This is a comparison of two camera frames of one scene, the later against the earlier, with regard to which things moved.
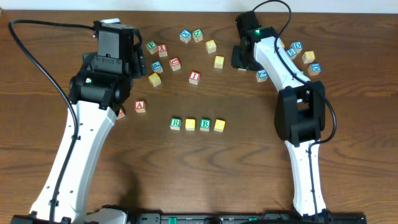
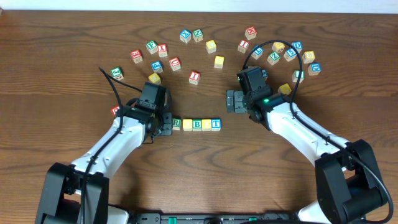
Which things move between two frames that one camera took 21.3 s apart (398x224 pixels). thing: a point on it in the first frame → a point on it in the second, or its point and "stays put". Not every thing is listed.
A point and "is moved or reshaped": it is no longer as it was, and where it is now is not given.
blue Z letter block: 262,75 stays put
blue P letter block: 157,66 stays put
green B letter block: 205,124 → 197,125
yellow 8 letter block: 308,56 stays put
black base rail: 254,218 stays put
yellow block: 190,124 is moved or reshaped
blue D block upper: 297,45 stays put
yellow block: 219,61 stays put
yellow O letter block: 219,125 → 206,124
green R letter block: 175,124 stays put
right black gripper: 237,58 → 235,101
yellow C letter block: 211,46 stays put
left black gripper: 137,58 → 167,124
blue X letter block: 185,36 stays put
